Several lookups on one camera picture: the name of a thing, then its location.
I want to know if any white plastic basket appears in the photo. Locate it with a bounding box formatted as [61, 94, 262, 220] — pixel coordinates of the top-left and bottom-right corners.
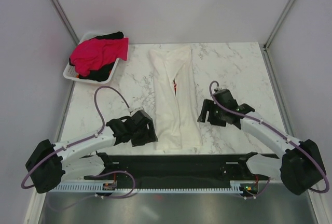
[63, 30, 122, 88]

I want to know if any white t-shirt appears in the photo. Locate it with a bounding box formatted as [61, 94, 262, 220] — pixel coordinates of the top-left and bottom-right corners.
[149, 46, 202, 150]

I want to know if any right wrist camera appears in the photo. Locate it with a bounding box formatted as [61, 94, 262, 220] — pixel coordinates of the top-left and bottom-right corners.
[214, 88, 227, 94]

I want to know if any aluminium frame post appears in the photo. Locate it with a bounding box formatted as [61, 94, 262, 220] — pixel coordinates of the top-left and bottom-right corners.
[263, 0, 296, 50]
[50, 0, 79, 44]

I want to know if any right aluminium frame post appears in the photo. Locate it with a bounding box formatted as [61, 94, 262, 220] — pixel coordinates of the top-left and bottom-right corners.
[263, 0, 296, 50]

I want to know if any left aluminium frame post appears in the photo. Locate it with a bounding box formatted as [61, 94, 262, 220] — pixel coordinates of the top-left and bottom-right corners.
[50, 0, 79, 44]

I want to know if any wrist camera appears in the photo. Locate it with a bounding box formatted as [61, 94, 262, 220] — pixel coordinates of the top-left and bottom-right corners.
[214, 88, 227, 94]
[129, 107, 143, 115]

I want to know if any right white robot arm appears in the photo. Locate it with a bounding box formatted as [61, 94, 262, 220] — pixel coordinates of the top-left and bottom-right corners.
[198, 88, 330, 195]

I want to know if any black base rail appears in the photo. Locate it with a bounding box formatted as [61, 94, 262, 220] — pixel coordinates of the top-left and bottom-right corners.
[84, 152, 273, 191]

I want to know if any red t-shirt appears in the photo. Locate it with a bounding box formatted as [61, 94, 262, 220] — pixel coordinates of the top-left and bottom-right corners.
[70, 37, 129, 76]

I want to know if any white slotted cable duct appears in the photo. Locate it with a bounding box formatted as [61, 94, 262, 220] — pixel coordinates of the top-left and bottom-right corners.
[50, 181, 255, 194]

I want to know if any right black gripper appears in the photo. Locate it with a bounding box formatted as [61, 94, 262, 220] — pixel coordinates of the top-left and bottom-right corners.
[197, 99, 226, 127]

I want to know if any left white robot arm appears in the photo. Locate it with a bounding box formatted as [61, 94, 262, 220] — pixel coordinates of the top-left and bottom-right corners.
[25, 109, 158, 194]

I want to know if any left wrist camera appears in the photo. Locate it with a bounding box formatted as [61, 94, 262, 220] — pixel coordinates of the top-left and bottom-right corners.
[129, 107, 143, 115]

